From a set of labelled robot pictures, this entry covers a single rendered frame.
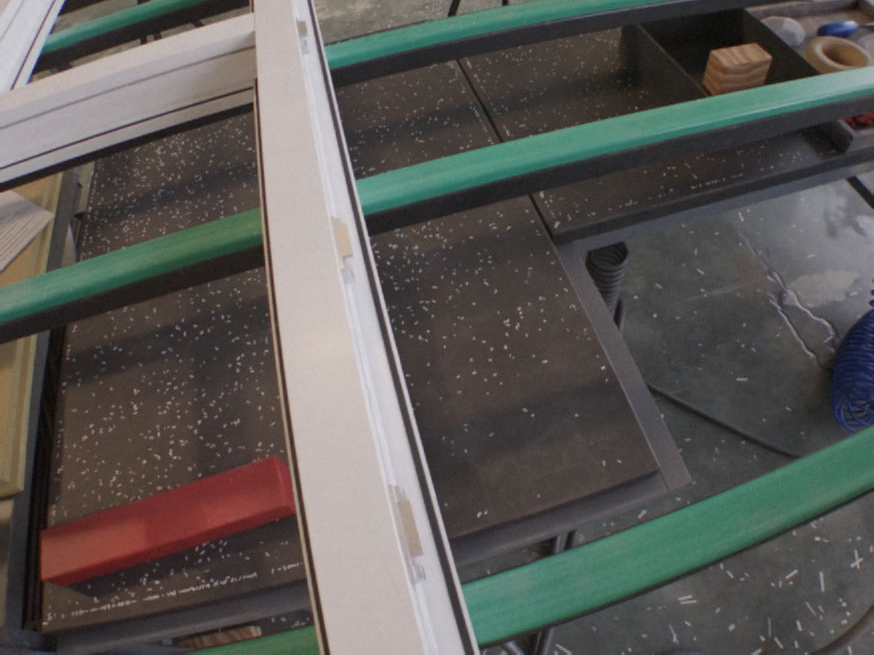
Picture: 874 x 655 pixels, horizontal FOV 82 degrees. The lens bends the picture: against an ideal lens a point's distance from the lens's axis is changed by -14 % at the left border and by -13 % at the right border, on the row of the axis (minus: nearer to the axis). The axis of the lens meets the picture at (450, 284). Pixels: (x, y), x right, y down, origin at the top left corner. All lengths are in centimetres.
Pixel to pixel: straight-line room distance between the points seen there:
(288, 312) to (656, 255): 132
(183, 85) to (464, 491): 53
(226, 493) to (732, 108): 65
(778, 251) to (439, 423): 124
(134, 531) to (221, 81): 50
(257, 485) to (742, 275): 131
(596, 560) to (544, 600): 4
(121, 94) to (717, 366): 129
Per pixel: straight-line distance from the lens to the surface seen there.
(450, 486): 65
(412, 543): 29
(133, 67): 66
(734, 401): 142
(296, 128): 47
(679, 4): 82
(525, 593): 35
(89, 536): 74
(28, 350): 94
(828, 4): 150
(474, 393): 69
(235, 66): 66
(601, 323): 77
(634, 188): 90
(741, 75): 99
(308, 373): 33
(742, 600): 130
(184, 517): 68
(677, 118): 58
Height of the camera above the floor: 121
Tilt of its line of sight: 54 degrees down
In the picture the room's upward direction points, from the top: 8 degrees counter-clockwise
